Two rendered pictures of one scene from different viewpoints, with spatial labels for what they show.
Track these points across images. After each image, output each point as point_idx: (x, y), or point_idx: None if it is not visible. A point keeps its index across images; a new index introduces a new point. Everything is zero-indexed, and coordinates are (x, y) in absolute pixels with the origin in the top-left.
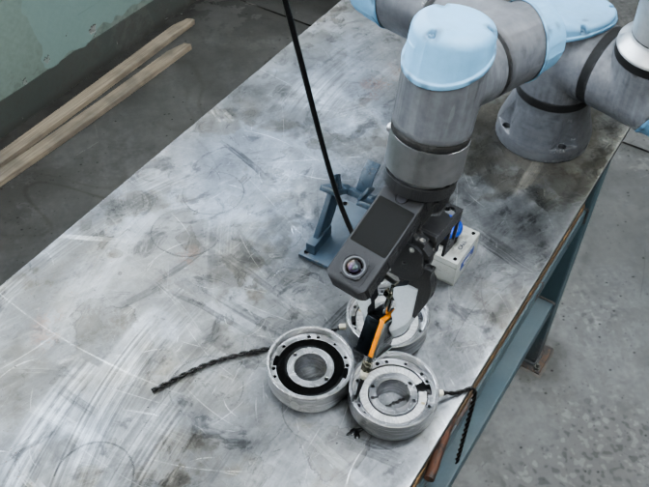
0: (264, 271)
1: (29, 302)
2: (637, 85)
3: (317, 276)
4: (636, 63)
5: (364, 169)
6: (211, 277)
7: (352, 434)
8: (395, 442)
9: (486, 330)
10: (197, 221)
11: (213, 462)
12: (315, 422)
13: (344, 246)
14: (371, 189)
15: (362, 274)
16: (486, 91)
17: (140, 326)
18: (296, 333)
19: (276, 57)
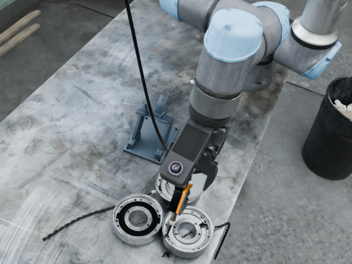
0: (103, 160)
1: None
2: (304, 51)
3: (134, 162)
4: (304, 40)
5: (159, 100)
6: (73, 166)
7: (165, 255)
8: (189, 258)
9: (231, 188)
10: (61, 132)
11: None
12: (143, 251)
13: (168, 155)
14: (165, 112)
15: (181, 173)
16: (254, 62)
17: (32, 198)
18: (128, 198)
19: (98, 34)
